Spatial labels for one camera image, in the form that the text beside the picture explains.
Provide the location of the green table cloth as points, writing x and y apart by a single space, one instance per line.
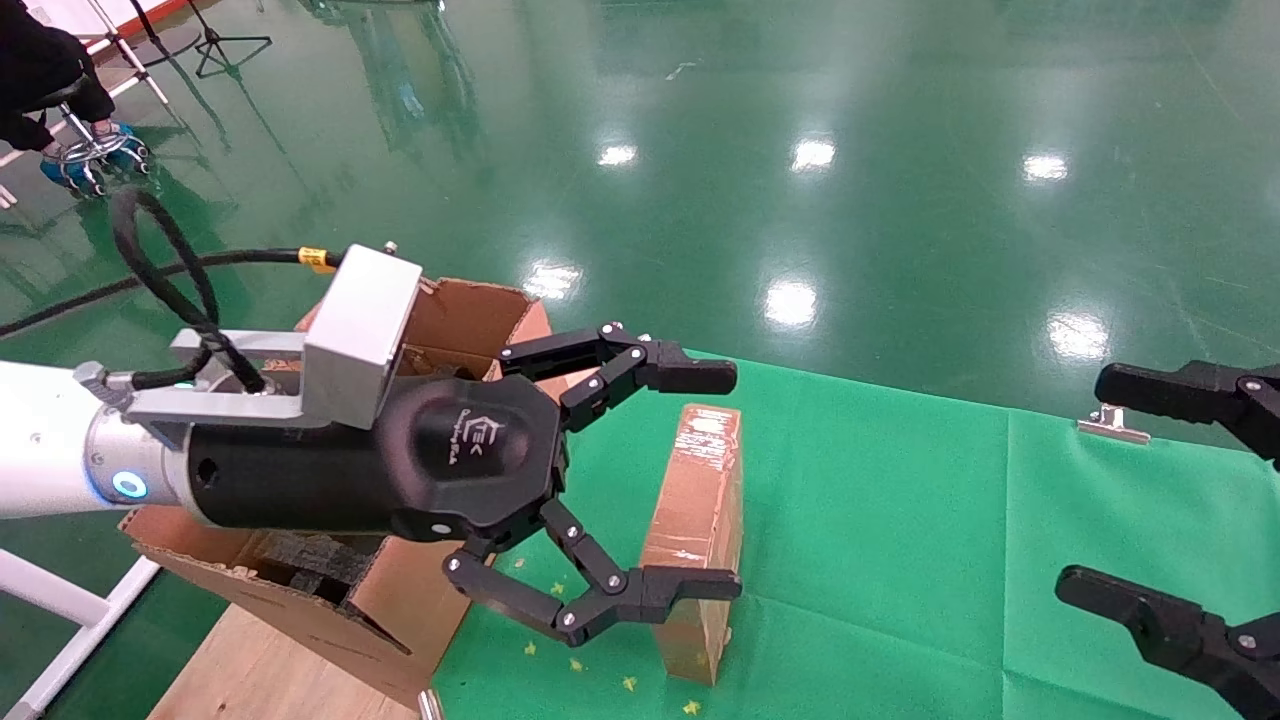
900 550

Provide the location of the metal wheeled stool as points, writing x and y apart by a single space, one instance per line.
92 150

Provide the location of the silver camera mount bracket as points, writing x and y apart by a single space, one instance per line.
230 405

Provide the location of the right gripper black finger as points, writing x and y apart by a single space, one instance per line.
1180 392
1170 630

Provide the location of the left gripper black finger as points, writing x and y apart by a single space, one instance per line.
690 377
650 595

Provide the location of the black foam insert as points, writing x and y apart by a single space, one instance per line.
320 560

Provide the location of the large open cardboard carton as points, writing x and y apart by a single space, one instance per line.
400 600

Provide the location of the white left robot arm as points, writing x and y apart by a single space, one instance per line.
40 440

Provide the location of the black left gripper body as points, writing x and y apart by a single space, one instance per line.
330 480

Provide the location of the seated person in black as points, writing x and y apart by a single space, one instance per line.
35 60

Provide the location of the black tripod stand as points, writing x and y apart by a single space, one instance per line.
215 45

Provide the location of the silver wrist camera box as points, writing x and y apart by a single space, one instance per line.
360 330

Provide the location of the small taped cardboard box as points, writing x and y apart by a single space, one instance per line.
690 500

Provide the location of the white table frame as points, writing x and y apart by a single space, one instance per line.
50 595

